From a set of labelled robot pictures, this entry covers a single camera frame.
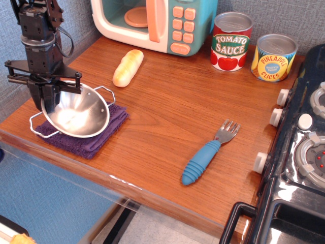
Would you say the black toy stove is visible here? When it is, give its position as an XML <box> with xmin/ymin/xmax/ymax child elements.
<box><xmin>220</xmin><ymin>44</ymin><xmax>324</xmax><ymax>243</ymax></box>

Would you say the purple folded towel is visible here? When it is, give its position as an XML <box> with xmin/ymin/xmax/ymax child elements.
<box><xmin>44</xmin><ymin>105</ymin><xmax>129</xmax><ymax>159</ymax></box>

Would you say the toy microwave oven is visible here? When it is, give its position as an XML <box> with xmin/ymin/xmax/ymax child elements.
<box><xmin>91</xmin><ymin>0</ymin><xmax>218</xmax><ymax>56</ymax></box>

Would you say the blue handled metal fork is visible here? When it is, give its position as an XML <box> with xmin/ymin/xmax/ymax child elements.
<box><xmin>181</xmin><ymin>119</ymin><xmax>241</xmax><ymax>186</ymax></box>

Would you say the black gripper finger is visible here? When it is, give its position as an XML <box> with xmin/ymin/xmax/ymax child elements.
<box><xmin>27</xmin><ymin>80</ymin><xmax>42</xmax><ymax>111</ymax></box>
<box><xmin>42</xmin><ymin>84</ymin><xmax>60</xmax><ymax>113</ymax></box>

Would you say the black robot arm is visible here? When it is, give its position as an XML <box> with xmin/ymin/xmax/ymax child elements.
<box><xmin>5</xmin><ymin>1</ymin><xmax>82</xmax><ymax>113</ymax></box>

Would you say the pineapple slices can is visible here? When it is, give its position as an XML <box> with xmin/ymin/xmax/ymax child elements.
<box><xmin>251</xmin><ymin>34</ymin><xmax>298</xmax><ymax>82</ymax></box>

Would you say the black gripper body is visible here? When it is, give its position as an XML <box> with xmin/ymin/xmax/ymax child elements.
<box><xmin>5</xmin><ymin>42</ymin><xmax>82</xmax><ymax>94</ymax></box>

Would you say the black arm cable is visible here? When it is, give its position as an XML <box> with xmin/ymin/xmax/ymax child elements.
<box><xmin>54</xmin><ymin>26</ymin><xmax>75</xmax><ymax>58</ymax></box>

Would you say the metal bowl with handles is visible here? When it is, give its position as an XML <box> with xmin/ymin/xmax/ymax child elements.
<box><xmin>29</xmin><ymin>84</ymin><xmax>116</xmax><ymax>139</ymax></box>

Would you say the tomato sauce can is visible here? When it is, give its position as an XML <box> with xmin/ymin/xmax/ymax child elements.
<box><xmin>210</xmin><ymin>12</ymin><xmax>253</xmax><ymax>72</ymax></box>

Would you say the toy bread loaf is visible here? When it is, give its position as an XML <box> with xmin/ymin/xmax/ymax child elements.
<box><xmin>112</xmin><ymin>49</ymin><xmax>144</xmax><ymax>87</ymax></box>

